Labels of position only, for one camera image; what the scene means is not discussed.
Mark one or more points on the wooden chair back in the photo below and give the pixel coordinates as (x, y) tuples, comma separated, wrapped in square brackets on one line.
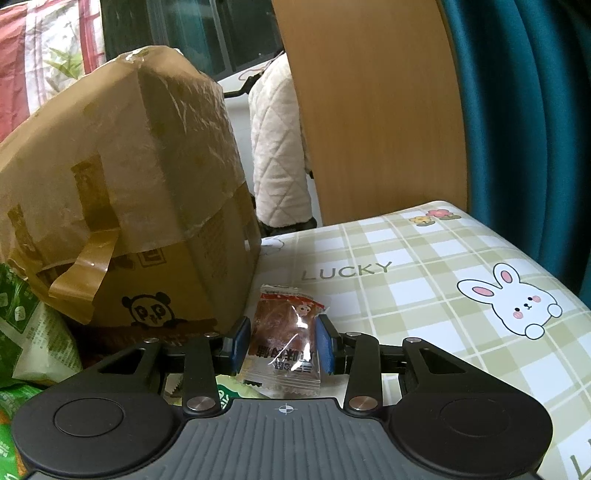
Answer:
[(369, 115)]

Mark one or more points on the pale green snack bag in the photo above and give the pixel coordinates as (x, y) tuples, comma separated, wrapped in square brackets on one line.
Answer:
[(34, 330)]

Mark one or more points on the small green snack packet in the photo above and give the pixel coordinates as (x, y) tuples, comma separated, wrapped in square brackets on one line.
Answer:
[(233, 390)]

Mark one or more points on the taped cardboard box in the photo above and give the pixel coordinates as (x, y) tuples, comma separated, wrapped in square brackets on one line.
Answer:
[(138, 194)]

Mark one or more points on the brown clear-wrapped snack packet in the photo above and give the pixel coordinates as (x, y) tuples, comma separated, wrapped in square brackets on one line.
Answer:
[(282, 341)]

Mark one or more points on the dark glass window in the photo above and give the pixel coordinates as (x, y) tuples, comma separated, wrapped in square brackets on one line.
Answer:
[(198, 27)]

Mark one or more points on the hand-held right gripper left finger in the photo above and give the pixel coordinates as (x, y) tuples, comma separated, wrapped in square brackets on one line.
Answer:
[(240, 345)]

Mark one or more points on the white quilted cover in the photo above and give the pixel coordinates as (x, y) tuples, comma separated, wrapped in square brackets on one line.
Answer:
[(279, 152)]

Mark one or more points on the bright green snack bag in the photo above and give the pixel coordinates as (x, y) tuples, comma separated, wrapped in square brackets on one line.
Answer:
[(11, 429)]

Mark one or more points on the red printed cloth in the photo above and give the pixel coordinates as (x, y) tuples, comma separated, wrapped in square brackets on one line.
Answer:
[(41, 55)]

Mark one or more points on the teal curtain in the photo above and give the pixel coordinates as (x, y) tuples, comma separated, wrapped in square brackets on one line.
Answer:
[(521, 115)]

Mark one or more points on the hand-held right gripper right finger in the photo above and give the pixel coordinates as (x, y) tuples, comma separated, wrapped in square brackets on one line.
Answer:
[(323, 345)]

